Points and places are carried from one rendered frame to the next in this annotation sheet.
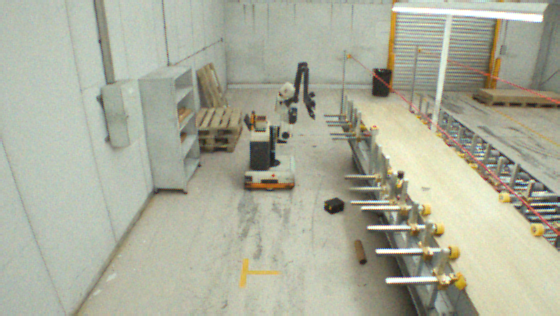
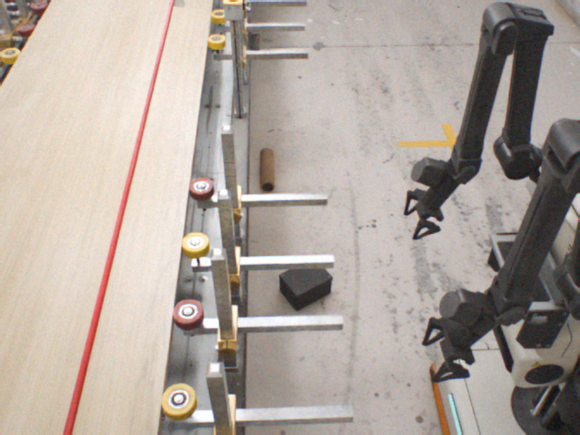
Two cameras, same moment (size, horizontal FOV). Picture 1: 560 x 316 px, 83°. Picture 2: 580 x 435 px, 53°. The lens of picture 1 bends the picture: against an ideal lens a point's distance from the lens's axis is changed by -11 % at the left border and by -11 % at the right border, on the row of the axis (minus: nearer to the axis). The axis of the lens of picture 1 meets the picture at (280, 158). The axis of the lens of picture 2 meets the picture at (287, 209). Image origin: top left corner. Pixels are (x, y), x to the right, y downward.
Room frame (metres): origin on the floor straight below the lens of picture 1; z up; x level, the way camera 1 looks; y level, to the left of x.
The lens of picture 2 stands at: (5.34, -0.84, 2.16)
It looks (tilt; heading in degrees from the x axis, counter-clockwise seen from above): 44 degrees down; 177
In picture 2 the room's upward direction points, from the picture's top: straight up
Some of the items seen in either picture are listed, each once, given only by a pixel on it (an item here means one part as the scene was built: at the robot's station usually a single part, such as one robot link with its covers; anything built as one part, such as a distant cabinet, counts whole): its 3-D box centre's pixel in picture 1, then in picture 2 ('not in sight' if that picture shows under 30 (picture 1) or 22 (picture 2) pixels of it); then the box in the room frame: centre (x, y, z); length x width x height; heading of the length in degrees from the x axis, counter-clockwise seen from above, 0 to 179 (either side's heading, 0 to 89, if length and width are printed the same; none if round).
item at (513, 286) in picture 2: not in sight; (536, 233); (4.63, -0.34, 1.40); 0.11 x 0.06 x 0.43; 179
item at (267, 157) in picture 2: (360, 251); (267, 169); (2.80, -0.80, 0.04); 0.30 x 0.08 x 0.08; 179
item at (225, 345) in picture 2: not in sight; (228, 330); (4.42, -0.94, 0.83); 0.14 x 0.06 x 0.05; 179
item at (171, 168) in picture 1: (173, 128); not in sight; (4.50, 1.46, 0.78); 0.90 x 0.45 x 1.55; 179
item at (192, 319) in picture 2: not in sight; (190, 322); (4.40, -1.05, 0.85); 0.08 x 0.08 x 0.11
